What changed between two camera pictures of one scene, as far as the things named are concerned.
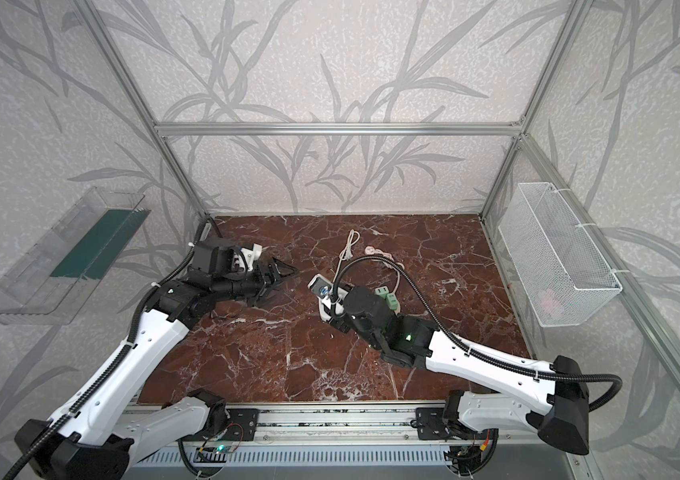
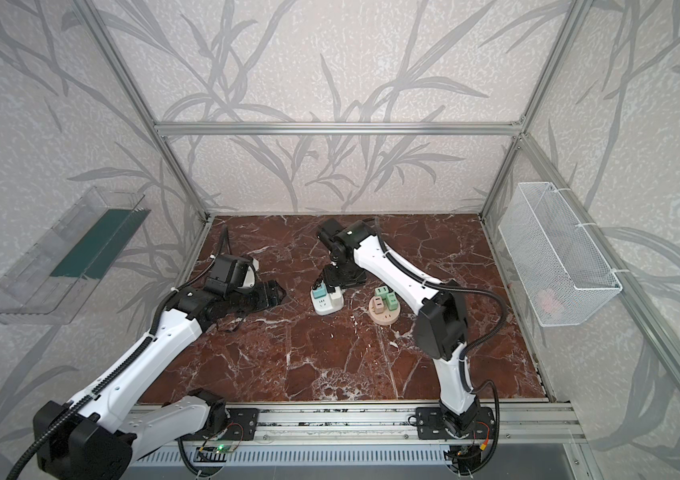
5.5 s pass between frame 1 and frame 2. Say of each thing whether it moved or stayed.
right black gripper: moved
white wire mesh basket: stayed
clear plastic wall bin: stayed
